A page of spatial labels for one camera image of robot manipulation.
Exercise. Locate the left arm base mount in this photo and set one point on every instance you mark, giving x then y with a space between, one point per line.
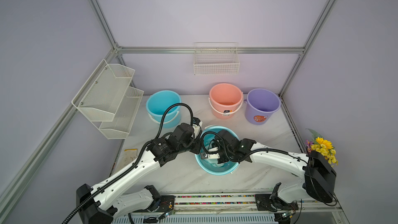
160 203

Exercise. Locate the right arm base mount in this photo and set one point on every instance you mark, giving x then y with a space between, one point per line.
272 202

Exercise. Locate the purple plastic bucket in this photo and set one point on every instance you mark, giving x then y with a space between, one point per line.
260 105

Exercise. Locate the mint green microfiber cloth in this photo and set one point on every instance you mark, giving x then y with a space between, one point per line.
213 146

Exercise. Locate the teal plastic bucket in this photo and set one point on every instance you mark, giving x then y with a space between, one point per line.
212 166
159 102

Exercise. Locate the yellow artificial flower bouquet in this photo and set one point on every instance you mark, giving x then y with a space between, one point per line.
321 145

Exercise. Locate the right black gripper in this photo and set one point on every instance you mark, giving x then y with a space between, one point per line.
220 160

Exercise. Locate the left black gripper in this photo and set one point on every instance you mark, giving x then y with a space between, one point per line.
197 142

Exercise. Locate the pink plastic bucket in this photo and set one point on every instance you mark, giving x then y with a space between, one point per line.
225 100

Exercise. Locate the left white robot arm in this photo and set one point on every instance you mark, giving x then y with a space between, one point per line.
108 200

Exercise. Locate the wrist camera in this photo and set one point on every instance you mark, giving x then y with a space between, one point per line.
206 156
197 125

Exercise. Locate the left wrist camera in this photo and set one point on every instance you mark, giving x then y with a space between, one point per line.
197 125

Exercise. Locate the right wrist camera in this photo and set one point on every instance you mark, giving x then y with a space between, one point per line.
206 156

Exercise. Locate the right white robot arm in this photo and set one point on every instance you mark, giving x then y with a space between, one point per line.
315 178

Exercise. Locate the white mesh two-tier shelf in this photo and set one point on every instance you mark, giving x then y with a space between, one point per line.
109 101

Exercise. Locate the white wire wall basket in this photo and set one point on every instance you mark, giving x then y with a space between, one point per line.
212 58

